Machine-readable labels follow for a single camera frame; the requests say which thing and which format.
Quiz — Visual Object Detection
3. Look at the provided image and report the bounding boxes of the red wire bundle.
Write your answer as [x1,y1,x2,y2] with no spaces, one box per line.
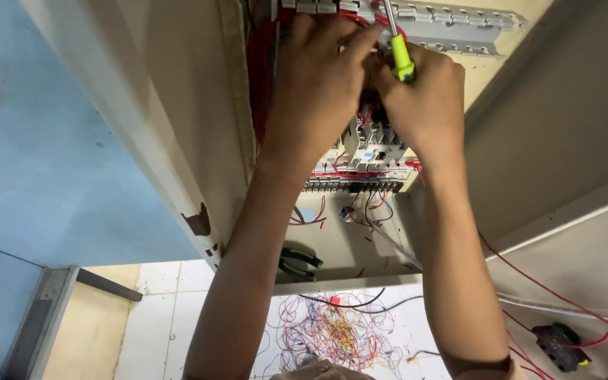
[245,0,285,144]

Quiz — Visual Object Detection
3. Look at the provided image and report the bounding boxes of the white cable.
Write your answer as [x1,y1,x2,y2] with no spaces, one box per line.
[495,292,608,326]

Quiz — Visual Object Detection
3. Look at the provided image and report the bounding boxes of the green handled screwdriver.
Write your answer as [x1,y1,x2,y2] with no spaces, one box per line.
[382,0,417,83]

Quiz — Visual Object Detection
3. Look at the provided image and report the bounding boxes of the beige cabinet door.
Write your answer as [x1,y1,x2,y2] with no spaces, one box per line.
[462,0,608,380]

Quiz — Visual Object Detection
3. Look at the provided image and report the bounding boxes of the clear sleeved cable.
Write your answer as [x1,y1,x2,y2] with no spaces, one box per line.
[368,221,424,271]

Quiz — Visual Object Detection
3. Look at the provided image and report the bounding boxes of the white contactor block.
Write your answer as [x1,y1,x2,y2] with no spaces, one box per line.
[329,113,409,171]

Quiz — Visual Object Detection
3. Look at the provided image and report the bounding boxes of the green black handled pliers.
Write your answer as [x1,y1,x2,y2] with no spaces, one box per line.
[277,246,325,284]

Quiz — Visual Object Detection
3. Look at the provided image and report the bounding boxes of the person's beige clothing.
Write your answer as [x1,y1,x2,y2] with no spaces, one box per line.
[268,358,378,380]

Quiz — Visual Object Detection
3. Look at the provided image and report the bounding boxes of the person's right hand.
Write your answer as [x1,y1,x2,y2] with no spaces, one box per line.
[368,42,467,160]

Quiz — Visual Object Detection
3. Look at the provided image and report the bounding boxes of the black terminal strip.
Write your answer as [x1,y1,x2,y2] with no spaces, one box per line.
[303,176,405,194]

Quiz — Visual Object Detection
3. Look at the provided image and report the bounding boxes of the long red wire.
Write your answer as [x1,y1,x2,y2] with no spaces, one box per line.
[477,231,608,380]

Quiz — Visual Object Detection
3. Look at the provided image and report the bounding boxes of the grey slotted wire duct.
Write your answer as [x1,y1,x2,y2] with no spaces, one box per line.
[282,0,528,59]

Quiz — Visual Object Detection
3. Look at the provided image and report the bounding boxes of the black switch device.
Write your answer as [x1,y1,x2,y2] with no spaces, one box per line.
[531,322,593,374]

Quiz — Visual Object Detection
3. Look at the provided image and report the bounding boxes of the pile of coloured wire scraps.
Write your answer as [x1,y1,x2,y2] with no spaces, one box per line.
[259,293,406,374]

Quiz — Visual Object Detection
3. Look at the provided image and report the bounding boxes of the grey metal frame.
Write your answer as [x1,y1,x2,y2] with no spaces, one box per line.
[0,264,144,380]

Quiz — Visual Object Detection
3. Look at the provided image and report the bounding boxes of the loose coloured cabinet wires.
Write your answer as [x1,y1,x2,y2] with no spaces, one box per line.
[288,191,395,229]

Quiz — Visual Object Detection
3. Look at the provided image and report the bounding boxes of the black cable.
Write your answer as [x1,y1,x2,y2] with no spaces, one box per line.
[298,287,425,315]

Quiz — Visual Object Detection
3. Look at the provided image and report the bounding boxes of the person's left hand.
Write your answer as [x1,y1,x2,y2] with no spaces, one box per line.
[260,13,385,165]

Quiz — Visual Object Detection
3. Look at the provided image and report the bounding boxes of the beige metal electrical cabinet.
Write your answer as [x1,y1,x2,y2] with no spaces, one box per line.
[19,0,555,296]

